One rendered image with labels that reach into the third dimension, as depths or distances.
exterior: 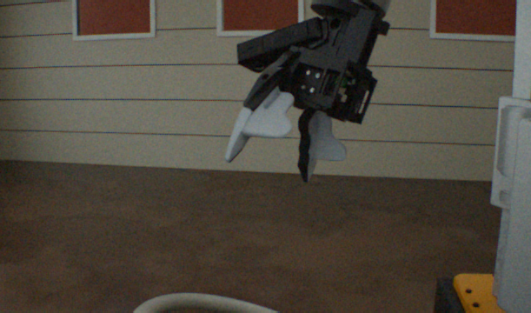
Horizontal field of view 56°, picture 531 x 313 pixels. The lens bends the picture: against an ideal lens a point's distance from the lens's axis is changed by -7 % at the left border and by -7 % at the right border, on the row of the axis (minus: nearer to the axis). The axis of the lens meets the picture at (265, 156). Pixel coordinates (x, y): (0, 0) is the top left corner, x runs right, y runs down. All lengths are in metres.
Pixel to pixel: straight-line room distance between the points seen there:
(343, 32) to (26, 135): 8.46
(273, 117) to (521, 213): 0.72
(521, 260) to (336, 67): 0.74
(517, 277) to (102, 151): 7.45
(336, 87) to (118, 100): 7.49
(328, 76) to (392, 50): 6.56
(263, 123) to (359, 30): 0.14
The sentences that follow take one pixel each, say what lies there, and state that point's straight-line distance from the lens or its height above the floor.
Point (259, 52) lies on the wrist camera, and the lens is 0.60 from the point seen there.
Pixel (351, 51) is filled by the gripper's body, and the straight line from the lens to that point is 0.54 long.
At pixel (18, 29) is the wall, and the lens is 8.84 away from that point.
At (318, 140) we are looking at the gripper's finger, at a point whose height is 1.61.
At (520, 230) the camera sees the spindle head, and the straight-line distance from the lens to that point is 1.15.
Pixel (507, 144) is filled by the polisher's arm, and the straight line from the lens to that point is 1.95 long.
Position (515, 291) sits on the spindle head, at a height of 1.23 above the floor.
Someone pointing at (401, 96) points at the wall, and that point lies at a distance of 7.13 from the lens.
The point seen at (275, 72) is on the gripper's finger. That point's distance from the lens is 0.54.
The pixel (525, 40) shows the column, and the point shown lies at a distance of 1.99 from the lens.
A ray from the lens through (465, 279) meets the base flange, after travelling 2.33.
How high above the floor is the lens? 1.71
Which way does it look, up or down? 12 degrees down
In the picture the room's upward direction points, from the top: straight up
